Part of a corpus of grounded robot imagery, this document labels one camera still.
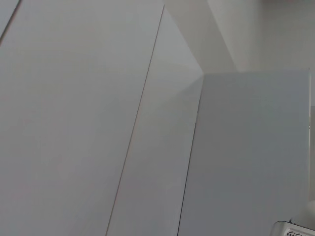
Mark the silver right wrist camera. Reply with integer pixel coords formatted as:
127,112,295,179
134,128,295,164
270,220,315,236

